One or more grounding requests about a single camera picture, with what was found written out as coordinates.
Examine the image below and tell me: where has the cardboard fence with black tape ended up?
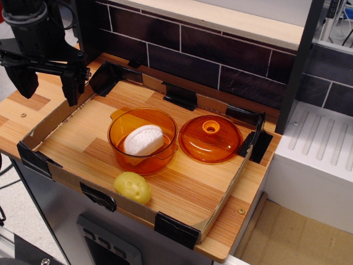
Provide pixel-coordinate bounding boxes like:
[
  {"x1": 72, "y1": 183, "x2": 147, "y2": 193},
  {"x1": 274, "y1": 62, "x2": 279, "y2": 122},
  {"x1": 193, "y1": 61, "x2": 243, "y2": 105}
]
[{"x1": 18, "y1": 62, "x2": 281, "y2": 250}]

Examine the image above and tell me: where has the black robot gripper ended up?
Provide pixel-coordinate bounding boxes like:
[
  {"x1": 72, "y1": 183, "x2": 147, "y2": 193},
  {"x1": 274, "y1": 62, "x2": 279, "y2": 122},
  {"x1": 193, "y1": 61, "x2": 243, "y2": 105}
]
[{"x1": 1, "y1": 5, "x2": 90, "y2": 107}]

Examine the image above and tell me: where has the orange transparent pot lid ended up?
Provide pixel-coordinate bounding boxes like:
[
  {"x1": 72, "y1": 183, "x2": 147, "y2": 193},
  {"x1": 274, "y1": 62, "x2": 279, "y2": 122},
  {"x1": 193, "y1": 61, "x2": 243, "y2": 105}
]
[{"x1": 178, "y1": 115, "x2": 243, "y2": 164}]

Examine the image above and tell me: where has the dark grey vertical post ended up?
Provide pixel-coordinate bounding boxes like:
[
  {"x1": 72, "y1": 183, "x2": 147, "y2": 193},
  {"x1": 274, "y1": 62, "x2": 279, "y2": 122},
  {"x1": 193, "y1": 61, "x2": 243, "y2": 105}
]
[{"x1": 275, "y1": 1, "x2": 324, "y2": 135}]

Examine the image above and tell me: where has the orange transparent plastic pot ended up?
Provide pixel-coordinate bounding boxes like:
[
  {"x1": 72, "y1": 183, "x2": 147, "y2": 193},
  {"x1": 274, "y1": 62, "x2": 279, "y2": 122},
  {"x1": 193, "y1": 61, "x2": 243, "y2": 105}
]
[{"x1": 108, "y1": 108, "x2": 178, "y2": 174}]

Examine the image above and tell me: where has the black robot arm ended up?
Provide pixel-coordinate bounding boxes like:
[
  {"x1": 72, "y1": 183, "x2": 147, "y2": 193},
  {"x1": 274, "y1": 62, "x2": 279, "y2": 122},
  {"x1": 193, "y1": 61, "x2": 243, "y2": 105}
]
[{"x1": 1, "y1": 1, "x2": 90, "y2": 106}]

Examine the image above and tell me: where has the yellow toy potato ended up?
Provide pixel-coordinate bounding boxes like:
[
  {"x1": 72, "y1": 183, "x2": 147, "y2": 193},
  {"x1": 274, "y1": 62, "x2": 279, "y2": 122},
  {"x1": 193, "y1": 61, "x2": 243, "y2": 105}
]
[{"x1": 114, "y1": 172, "x2": 152, "y2": 204}]

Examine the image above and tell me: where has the grey oven control panel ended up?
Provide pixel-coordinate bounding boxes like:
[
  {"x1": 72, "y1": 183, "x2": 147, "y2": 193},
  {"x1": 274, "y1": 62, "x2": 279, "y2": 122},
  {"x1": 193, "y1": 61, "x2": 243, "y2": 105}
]
[{"x1": 77, "y1": 215, "x2": 143, "y2": 264}]

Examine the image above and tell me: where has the white toy sink drainboard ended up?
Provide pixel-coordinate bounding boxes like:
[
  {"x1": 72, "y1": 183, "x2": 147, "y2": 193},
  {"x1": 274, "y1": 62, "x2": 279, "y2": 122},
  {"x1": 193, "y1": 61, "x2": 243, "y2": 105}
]
[{"x1": 265, "y1": 102, "x2": 352, "y2": 233}]

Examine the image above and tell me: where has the white and orange toy sushi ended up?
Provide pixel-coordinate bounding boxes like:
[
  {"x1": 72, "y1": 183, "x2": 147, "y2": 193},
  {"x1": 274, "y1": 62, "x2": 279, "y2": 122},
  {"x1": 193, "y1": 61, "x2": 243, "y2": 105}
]
[{"x1": 124, "y1": 125, "x2": 164, "y2": 156}]

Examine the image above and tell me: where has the light wooden shelf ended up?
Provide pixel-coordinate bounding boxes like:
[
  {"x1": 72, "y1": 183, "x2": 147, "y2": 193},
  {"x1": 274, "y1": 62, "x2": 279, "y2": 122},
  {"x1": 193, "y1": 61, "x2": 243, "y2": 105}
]
[{"x1": 110, "y1": 0, "x2": 304, "y2": 51}]

